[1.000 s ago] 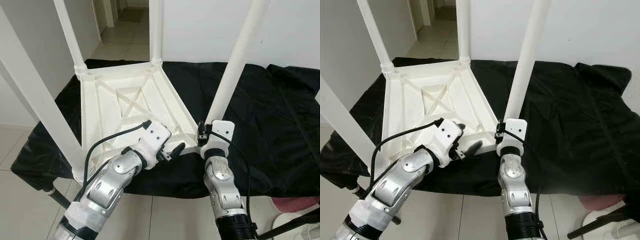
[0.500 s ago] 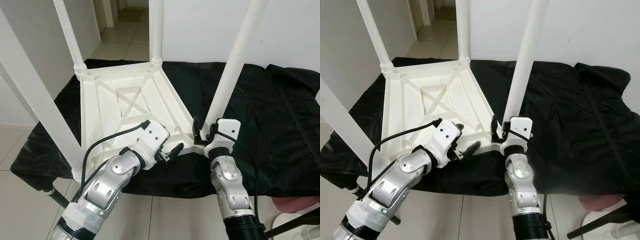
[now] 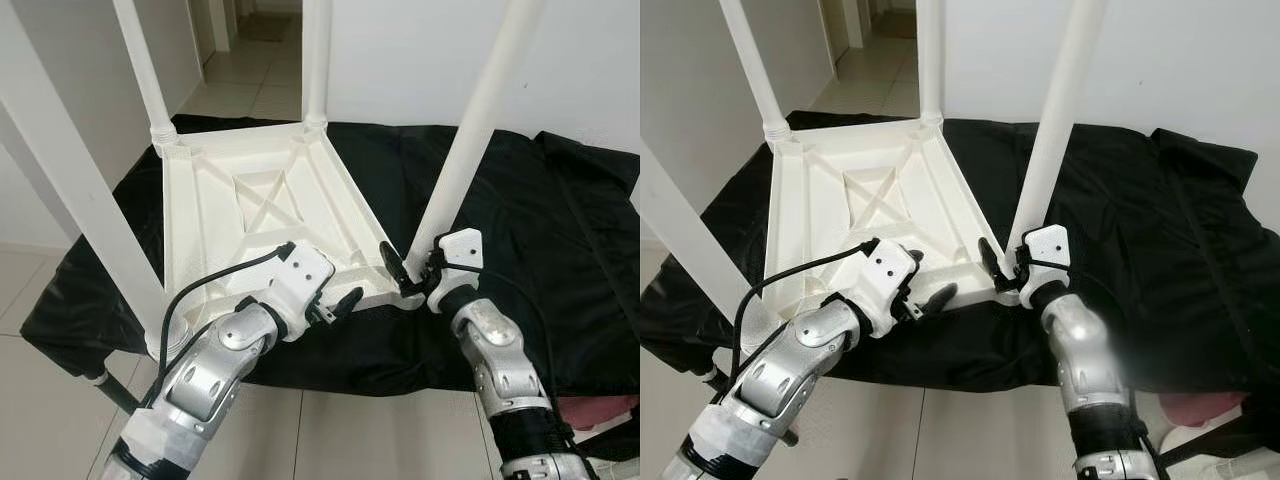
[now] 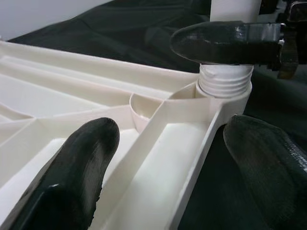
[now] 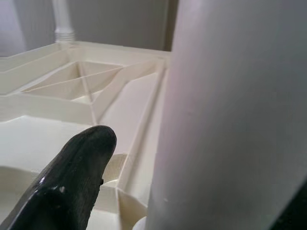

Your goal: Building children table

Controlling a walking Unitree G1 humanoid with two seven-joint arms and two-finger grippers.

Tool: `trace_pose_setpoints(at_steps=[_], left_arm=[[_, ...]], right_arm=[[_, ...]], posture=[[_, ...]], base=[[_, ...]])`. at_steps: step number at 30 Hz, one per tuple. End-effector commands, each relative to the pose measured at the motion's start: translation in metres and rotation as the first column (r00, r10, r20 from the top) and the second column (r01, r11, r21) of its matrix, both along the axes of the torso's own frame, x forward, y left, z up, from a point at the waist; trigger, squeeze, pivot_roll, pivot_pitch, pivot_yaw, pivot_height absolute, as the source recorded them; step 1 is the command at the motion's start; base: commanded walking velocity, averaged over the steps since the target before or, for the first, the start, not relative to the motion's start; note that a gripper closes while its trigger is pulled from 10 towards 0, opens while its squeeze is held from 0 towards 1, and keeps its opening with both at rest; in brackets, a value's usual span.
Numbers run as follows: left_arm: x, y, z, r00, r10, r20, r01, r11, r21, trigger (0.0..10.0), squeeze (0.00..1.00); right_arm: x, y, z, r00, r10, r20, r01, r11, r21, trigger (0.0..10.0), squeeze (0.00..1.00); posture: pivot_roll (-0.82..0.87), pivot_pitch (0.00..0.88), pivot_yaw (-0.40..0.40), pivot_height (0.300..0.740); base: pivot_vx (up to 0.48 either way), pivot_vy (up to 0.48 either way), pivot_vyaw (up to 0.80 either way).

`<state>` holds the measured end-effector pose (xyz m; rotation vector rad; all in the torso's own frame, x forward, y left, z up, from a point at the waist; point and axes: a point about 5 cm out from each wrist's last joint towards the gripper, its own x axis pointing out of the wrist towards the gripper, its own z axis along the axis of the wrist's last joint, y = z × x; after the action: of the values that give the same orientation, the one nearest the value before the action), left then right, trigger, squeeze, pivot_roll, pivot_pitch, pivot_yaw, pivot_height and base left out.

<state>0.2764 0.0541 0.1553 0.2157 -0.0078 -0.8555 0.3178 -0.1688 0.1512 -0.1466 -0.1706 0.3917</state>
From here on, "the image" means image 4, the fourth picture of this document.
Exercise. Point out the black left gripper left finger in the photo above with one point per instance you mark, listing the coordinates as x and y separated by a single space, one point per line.
69 182

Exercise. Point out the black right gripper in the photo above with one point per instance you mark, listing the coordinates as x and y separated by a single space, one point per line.
290 48

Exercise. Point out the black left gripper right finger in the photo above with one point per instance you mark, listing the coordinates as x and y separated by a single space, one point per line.
268 177

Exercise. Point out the white plastic table leg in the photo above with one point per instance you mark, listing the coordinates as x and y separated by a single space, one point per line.
225 79

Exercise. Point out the white plastic table top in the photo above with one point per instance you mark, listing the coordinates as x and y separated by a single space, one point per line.
72 95

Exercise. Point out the black cloth table cover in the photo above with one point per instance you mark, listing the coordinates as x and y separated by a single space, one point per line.
120 31

